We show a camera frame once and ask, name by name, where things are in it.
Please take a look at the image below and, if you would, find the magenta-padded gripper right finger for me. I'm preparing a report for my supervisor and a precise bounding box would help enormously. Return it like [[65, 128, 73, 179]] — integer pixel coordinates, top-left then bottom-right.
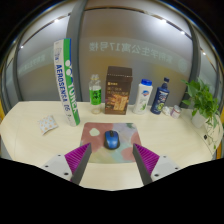
[[132, 142, 183, 186]]

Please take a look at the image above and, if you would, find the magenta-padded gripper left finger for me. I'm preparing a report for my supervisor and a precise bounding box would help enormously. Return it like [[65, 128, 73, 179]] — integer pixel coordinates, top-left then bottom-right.
[[40, 142, 93, 186]]

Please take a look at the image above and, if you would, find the blue and black computer mouse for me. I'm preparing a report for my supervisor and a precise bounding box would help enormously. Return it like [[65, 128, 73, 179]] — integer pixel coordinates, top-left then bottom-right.
[[103, 129, 121, 151]]

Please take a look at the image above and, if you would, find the pastel floral mouse pad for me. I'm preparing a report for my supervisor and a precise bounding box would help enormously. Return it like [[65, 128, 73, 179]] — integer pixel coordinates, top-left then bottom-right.
[[79, 121, 143, 165]]

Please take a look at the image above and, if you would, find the small white patterned packet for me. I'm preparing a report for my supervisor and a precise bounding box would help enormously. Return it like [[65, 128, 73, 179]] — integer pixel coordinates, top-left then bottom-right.
[[37, 114, 59, 136]]

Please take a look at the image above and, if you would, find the small crumpled white wrapper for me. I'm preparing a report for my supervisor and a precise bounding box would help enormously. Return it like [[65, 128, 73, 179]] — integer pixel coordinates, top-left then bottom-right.
[[161, 105, 173, 117]]

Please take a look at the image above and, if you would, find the small white jar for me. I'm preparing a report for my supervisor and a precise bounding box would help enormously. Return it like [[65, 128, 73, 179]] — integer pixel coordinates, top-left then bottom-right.
[[170, 104, 183, 120]]

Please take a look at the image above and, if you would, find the white bottle with blue cap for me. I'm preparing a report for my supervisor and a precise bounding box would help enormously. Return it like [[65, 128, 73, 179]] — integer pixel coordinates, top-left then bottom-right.
[[132, 78, 154, 116]]

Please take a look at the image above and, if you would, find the dark blue pump bottle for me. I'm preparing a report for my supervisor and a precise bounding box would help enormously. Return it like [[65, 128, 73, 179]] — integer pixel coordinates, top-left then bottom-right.
[[149, 77, 171, 116]]

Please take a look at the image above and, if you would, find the clear bottle with green label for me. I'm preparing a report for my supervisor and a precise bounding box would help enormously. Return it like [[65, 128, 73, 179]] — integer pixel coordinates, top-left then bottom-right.
[[88, 73, 103, 115]]

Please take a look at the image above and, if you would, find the brown cardboard box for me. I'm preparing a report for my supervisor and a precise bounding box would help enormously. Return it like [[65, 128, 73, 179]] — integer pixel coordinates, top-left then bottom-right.
[[104, 65, 134, 116]]

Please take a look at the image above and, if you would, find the white and green shuttlecock tube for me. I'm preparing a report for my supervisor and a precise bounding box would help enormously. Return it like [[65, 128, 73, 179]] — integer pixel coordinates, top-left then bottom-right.
[[53, 38, 82, 128]]

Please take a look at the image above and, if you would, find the green potted plant, white pot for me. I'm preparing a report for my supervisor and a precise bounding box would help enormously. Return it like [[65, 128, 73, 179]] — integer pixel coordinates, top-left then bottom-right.
[[180, 78, 222, 149]]

